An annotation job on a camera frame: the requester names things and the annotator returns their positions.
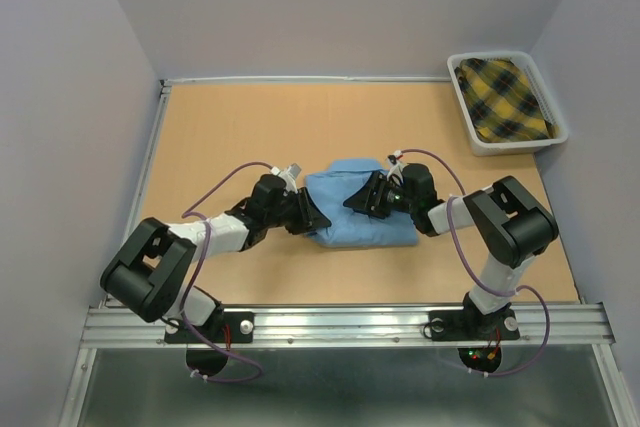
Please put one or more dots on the aluminium mounting rail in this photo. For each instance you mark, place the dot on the aluminium mounting rail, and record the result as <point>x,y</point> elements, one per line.
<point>349,326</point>

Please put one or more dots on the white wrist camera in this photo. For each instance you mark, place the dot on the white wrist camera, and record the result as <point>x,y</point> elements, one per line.
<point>289,173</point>
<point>396,166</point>

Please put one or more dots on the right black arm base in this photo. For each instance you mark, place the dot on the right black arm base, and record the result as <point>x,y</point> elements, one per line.
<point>467,325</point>

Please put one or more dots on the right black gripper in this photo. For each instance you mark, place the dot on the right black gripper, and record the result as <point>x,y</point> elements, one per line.
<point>364,200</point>

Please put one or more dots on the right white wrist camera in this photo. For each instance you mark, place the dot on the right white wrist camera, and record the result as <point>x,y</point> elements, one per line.
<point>396,166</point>

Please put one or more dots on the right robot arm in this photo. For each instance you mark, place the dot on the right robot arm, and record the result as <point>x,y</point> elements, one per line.
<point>513,224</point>

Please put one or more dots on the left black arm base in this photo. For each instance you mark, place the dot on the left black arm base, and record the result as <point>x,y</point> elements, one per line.
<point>221,327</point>

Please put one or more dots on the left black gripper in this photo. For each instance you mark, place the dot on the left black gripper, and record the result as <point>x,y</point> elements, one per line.
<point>309,217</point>

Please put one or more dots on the white plastic basket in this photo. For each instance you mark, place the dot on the white plastic basket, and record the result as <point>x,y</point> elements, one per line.
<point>549,107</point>

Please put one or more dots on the yellow plaid shirt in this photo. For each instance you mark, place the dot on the yellow plaid shirt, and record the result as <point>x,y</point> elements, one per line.
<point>500,102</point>

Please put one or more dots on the light blue long sleeve shirt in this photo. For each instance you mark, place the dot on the light blue long sleeve shirt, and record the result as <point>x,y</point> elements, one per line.
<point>330,188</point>

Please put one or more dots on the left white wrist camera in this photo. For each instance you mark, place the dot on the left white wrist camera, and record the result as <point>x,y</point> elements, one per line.
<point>289,173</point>

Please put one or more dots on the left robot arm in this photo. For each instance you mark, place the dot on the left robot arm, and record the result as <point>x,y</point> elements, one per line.
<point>148,273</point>

